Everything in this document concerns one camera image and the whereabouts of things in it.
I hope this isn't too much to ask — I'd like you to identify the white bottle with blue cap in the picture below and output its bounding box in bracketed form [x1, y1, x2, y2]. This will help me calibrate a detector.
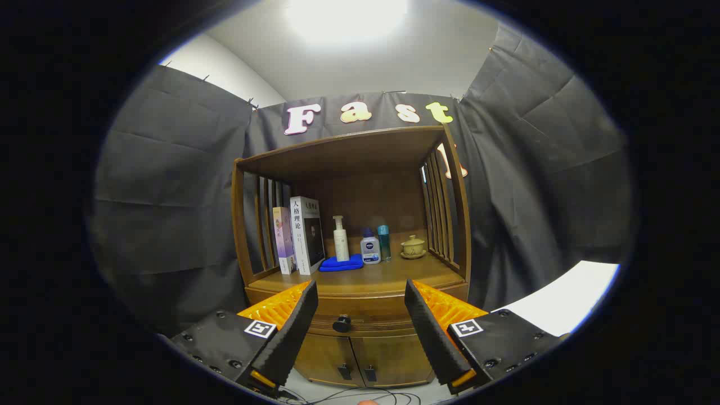
[360, 228, 381, 265]

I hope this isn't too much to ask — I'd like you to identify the wooden cabinet door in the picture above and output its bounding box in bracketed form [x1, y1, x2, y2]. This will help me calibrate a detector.
[294, 333, 366, 388]
[350, 333, 439, 389]

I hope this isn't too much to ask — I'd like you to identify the brown wooden cabinet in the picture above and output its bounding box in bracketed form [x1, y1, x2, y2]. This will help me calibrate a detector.
[231, 125, 472, 390]

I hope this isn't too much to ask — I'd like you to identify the white board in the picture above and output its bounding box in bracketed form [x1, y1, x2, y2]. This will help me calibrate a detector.
[492, 260, 621, 337]

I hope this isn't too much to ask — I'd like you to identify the thick white book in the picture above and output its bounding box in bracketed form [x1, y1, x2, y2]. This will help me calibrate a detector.
[290, 196, 326, 276]

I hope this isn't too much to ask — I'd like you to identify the white pump bottle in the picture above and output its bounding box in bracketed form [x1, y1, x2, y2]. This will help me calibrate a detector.
[332, 215, 350, 262]

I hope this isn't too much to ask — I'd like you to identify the yellow ceramic lidded teacup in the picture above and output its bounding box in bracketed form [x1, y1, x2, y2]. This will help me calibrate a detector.
[400, 235, 428, 260]

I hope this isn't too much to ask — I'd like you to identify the wooden drawer with black knob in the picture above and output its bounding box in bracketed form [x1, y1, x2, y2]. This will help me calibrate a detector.
[246, 287, 470, 338]

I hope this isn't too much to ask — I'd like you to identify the black cable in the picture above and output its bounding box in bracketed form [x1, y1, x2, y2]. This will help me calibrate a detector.
[281, 385, 422, 405]

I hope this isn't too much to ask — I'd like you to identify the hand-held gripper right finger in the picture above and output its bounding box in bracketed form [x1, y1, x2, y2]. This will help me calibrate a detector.
[404, 278, 570, 395]

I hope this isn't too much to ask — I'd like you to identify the purple book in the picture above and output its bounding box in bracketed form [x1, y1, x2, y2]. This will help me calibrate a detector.
[272, 206, 296, 275]

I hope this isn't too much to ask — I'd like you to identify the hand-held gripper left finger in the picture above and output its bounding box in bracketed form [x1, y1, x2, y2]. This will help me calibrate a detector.
[169, 280, 319, 397]

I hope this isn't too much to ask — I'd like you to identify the black backdrop cloth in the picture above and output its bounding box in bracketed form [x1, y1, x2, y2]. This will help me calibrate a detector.
[90, 25, 636, 338]

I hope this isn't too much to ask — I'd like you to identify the wooden countertop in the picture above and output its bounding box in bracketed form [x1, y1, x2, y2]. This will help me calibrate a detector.
[250, 231, 466, 296]

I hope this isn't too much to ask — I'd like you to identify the blue folded cloth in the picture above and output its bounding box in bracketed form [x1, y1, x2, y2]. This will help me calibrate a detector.
[319, 254, 365, 272]

